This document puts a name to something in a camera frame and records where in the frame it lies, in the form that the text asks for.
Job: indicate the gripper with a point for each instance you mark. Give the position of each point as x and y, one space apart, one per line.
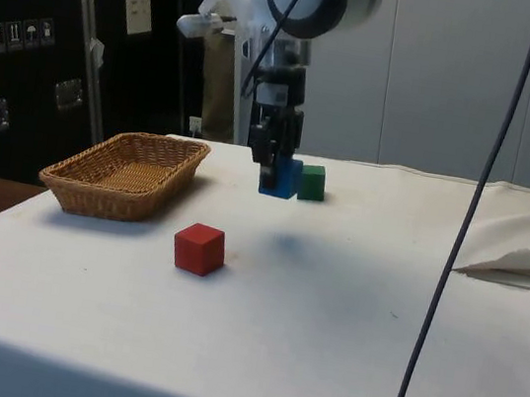
294 85

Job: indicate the blue cube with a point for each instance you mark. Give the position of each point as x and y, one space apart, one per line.
288 179

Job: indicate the green cube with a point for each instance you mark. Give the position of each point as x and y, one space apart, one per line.
312 183

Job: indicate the red cube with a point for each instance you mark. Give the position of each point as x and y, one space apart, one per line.
197 248

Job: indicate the wicker basket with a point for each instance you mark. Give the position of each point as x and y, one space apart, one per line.
123 177

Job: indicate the pale grey locker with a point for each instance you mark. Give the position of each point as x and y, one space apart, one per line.
436 84

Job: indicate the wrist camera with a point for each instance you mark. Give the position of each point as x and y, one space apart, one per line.
198 25

